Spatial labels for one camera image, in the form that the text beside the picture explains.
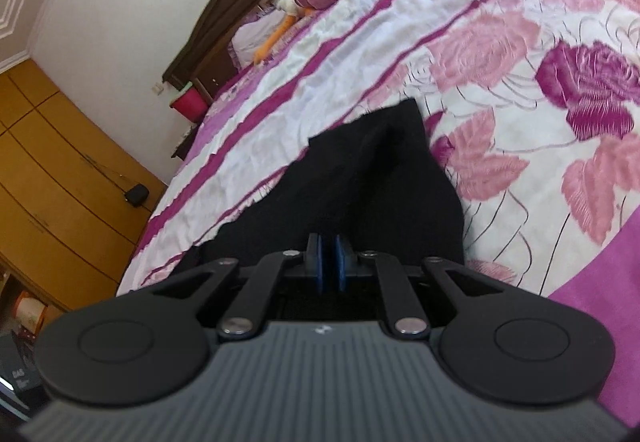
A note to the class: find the black buttoned cardigan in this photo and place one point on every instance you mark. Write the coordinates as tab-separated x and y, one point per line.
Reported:
350	182

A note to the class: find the white wall socket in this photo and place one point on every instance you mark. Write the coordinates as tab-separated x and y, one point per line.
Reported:
158	87

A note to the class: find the light purple pillow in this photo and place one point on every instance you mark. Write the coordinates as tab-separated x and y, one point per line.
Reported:
255	39

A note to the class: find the white plush duck toy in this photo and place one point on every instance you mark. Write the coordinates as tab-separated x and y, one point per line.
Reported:
285	16

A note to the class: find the dark appliance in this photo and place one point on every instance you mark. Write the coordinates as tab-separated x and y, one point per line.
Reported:
17	372

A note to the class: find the orange and white box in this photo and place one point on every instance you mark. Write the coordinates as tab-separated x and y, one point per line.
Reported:
29	313

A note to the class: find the purple floral bedspread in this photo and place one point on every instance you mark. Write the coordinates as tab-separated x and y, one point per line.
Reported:
500	46

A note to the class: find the dark wooden headboard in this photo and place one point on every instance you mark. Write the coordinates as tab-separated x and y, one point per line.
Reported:
220	21

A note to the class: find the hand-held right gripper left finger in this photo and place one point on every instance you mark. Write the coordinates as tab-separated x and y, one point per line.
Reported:
318	267

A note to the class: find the light wooden wardrobe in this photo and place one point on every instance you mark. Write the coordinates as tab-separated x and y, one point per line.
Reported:
60	171

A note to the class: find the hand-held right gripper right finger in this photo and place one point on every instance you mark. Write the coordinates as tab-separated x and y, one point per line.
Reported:
341	267

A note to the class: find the dark wooden nightstand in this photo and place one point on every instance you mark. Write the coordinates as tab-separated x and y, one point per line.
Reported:
184	139

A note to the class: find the red plastic bucket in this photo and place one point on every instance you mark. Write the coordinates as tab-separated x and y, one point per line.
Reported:
190	102

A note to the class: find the small black hanging bag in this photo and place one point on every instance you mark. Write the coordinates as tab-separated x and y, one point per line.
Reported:
136	195

